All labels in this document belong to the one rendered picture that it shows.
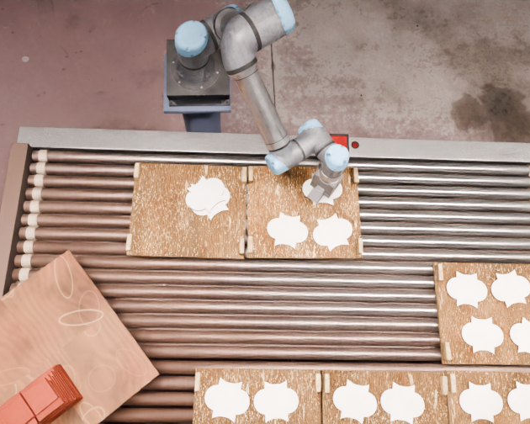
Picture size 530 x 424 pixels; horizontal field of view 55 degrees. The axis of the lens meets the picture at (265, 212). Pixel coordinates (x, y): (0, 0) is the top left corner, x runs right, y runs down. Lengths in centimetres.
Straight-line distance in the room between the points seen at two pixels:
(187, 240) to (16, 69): 196
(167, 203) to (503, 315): 125
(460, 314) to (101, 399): 121
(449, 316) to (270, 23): 114
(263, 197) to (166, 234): 37
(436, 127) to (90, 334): 233
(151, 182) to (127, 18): 177
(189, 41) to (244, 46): 42
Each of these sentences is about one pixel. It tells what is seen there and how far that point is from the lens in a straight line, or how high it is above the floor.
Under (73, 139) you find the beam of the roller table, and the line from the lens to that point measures 206.
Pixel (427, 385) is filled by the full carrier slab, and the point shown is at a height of 94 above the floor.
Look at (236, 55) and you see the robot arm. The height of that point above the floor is 147.
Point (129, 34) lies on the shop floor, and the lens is 342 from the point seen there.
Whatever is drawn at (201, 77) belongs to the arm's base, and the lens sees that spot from 200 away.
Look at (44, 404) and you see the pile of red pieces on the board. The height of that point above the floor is 121.
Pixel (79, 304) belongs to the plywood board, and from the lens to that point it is 173.
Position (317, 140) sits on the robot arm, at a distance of 163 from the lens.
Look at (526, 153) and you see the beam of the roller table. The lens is 225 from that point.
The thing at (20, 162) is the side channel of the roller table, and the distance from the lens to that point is 204.
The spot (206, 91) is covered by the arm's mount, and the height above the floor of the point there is 96.
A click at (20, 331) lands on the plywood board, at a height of 104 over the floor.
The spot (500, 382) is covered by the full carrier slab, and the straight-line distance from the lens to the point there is 196.
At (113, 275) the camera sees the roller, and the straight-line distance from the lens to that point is 184.
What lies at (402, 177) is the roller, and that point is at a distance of 200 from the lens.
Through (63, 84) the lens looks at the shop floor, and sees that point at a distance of 331.
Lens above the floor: 268
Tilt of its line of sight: 72 degrees down
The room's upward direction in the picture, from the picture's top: 10 degrees clockwise
